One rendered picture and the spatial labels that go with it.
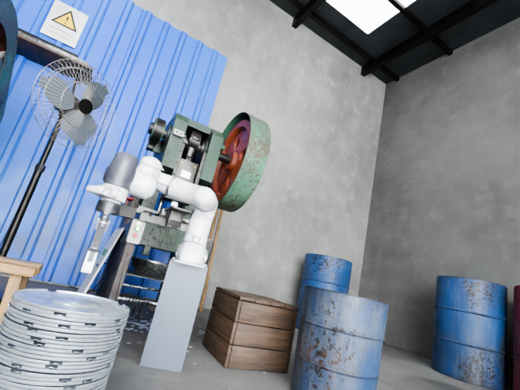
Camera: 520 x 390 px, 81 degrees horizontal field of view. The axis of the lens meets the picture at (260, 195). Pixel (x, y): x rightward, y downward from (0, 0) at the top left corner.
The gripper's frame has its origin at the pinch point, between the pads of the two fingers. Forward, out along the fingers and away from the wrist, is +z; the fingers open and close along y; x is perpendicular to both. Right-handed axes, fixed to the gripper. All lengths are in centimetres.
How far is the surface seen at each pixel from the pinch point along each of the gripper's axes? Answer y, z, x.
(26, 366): -25.0, 23.4, 4.7
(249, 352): 38, 31, -86
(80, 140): 126, -70, 33
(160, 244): 91, -13, -35
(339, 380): -7, 27, -106
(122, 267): 84, 5, -17
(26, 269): 11.3, 7.1, 17.1
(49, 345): -27.7, 17.9, 1.8
